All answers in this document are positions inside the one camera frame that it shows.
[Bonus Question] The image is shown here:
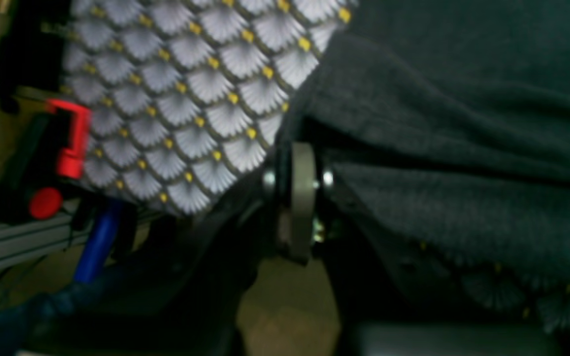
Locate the fan-patterned table cloth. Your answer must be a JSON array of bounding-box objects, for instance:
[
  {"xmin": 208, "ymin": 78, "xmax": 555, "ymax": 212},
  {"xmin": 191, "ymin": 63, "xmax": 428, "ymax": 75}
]
[{"xmin": 62, "ymin": 0, "xmax": 358, "ymax": 216}]

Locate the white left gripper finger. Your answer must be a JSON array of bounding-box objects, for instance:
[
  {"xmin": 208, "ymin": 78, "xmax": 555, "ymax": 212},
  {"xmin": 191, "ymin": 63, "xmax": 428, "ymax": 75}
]
[{"xmin": 263, "ymin": 142, "xmax": 334, "ymax": 265}]

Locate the blue handled clamp bar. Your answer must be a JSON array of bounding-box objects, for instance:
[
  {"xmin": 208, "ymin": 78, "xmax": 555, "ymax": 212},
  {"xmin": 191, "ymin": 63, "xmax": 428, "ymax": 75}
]
[{"xmin": 73, "ymin": 199, "xmax": 124, "ymax": 284}]

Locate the dark grey T-shirt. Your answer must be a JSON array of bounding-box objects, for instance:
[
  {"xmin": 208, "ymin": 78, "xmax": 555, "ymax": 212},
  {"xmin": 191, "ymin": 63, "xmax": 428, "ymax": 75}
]
[{"xmin": 275, "ymin": 0, "xmax": 570, "ymax": 337}]

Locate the left edge red clamp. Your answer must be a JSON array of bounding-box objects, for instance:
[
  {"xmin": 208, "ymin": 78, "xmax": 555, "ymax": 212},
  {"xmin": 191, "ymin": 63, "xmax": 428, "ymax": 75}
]
[{"xmin": 29, "ymin": 98, "xmax": 91, "ymax": 220}]

